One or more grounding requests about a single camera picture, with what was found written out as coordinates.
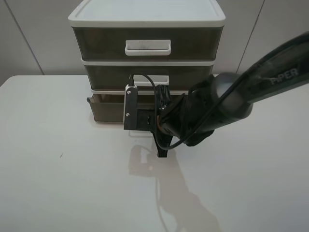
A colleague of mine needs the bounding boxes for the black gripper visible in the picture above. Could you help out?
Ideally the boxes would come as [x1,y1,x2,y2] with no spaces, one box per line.
[124,85,173,158]

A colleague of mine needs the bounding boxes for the dark bottom drawer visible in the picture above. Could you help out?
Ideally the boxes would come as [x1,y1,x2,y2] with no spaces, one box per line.
[86,93,155,138]

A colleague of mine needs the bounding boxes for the dark drawer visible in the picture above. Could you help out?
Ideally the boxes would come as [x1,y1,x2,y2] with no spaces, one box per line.
[85,65,212,90]
[73,28,223,61]
[86,93,155,138]

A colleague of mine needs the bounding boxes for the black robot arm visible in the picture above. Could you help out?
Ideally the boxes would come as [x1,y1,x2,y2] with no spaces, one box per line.
[124,33,309,158]

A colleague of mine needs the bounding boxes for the dark middle drawer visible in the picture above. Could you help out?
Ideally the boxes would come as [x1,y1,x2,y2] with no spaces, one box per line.
[85,65,212,90]

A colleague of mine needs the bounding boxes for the dark top drawer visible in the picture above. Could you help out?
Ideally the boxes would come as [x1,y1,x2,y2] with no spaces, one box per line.
[73,28,223,61]

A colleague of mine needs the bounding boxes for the black camera cable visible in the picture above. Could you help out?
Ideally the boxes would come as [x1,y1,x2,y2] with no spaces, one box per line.
[128,73,244,150]

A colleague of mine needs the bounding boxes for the white drawer cabinet frame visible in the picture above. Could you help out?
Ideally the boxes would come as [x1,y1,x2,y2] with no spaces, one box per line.
[68,0,225,94]

